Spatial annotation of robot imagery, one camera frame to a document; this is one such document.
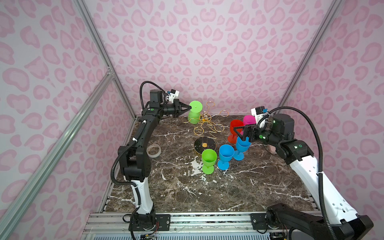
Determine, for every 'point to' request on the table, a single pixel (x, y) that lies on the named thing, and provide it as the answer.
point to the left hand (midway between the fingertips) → (191, 105)
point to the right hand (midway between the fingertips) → (241, 126)
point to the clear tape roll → (153, 156)
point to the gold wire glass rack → (206, 144)
